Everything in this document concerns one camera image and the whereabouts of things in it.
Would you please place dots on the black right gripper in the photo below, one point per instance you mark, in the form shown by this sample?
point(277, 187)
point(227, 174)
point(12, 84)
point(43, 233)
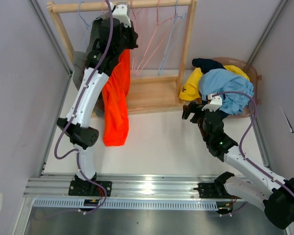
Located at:
point(192, 107)

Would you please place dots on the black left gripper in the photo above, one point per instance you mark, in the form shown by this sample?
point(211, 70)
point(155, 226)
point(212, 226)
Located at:
point(134, 36)

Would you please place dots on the yellow shorts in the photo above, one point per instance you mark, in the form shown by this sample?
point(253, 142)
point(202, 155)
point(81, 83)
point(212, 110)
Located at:
point(190, 91)

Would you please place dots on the light blue shorts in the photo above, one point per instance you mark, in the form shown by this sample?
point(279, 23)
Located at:
point(235, 89)

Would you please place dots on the pink hanger of orange shorts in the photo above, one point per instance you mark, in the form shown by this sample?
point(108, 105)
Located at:
point(104, 12)

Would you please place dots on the blue wire hanger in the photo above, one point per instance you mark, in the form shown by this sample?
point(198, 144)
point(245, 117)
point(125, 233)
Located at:
point(170, 41)

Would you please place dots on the blue hanger of grey shorts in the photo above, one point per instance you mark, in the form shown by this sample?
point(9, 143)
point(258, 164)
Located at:
point(84, 22)

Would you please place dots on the navy blue shorts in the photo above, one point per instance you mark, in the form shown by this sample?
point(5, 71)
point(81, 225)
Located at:
point(206, 65)

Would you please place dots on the orange shorts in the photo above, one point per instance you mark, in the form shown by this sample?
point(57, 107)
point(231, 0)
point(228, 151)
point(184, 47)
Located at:
point(116, 123)

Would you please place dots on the grey shorts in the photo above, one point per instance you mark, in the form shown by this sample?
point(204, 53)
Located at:
point(79, 61)

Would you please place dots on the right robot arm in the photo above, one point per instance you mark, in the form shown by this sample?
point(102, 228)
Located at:
point(268, 191)

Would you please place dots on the wooden clothes rack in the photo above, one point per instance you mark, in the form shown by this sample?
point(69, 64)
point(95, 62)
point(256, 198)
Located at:
point(146, 94)

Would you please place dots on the translucent pink plastic basket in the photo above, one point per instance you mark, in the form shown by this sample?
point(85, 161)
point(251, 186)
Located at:
point(254, 77)

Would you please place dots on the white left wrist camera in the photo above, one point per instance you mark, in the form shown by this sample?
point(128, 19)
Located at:
point(121, 12)

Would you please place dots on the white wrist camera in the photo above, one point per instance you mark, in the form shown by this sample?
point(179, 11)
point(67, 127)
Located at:
point(215, 102)
point(121, 12)

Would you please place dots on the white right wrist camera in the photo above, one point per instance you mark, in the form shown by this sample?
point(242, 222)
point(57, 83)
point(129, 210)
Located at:
point(215, 102)

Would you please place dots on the slotted cable duct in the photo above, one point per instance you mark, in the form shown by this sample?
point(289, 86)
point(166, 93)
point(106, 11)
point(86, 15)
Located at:
point(192, 205)

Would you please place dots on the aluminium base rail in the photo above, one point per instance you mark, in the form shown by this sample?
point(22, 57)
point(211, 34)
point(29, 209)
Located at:
point(124, 186)

